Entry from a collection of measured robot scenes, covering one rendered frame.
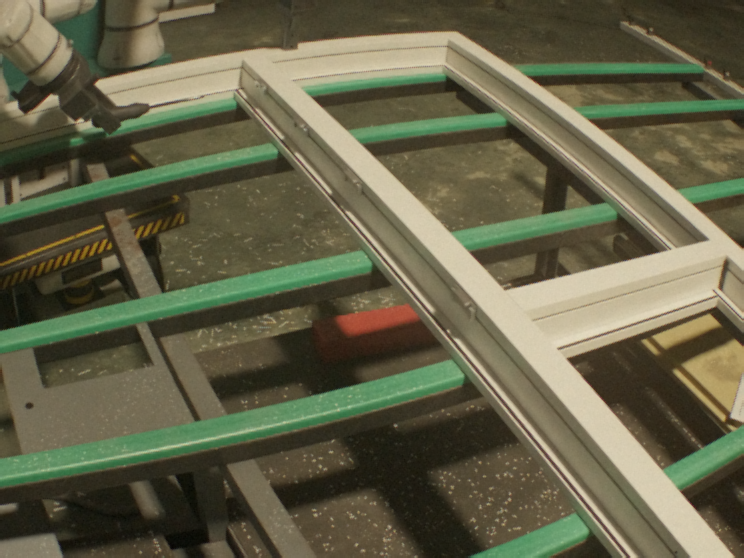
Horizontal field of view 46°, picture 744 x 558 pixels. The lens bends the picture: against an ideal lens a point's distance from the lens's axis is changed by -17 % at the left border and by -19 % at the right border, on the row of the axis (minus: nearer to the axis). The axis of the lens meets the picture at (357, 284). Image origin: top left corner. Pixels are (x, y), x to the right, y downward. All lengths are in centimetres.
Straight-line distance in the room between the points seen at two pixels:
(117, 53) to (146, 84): 70
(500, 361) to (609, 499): 24
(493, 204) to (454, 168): 26
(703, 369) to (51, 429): 105
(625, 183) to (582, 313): 39
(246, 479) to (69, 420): 21
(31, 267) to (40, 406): 132
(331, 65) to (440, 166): 169
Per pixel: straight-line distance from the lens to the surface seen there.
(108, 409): 108
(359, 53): 186
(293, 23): 178
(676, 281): 127
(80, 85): 148
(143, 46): 242
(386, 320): 160
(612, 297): 120
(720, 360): 164
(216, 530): 130
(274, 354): 159
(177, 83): 175
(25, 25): 141
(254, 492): 102
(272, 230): 306
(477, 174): 347
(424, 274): 121
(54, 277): 246
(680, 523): 88
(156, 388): 110
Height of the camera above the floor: 155
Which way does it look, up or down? 33 degrees down
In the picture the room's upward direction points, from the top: 3 degrees clockwise
